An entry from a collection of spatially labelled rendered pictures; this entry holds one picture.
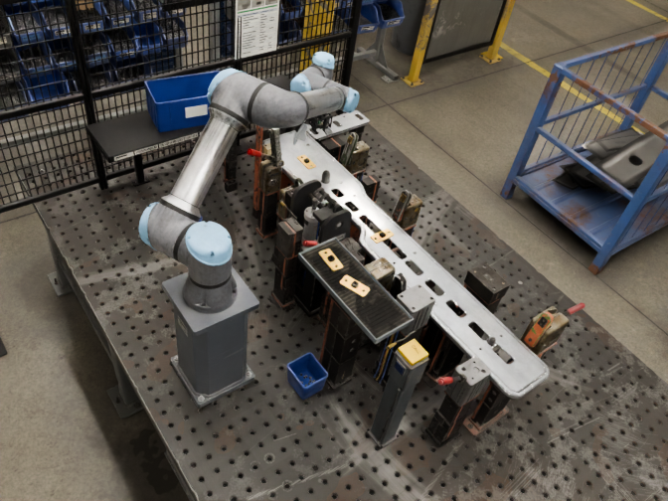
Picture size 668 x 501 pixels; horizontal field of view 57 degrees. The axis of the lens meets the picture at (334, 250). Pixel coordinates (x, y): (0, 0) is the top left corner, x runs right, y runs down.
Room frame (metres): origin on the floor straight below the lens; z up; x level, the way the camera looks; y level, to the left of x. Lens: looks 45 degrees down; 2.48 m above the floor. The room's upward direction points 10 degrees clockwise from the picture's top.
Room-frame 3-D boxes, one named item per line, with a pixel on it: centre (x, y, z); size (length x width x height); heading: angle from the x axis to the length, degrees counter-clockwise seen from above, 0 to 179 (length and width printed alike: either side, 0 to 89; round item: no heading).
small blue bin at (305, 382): (1.12, 0.02, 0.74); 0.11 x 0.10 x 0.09; 44
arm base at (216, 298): (1.11, 0.32, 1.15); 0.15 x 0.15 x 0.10
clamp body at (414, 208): (1.74, -0.24, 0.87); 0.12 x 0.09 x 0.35; 134
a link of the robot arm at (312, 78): (1.79, 0.17, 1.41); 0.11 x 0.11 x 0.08; 68
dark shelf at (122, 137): (2.09, 0.61, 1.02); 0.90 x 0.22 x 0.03; 134
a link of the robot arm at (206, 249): (1.11, 0.33, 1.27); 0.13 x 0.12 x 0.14; 68
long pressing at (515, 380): (1.57, -0.18, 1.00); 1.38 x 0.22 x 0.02; 44
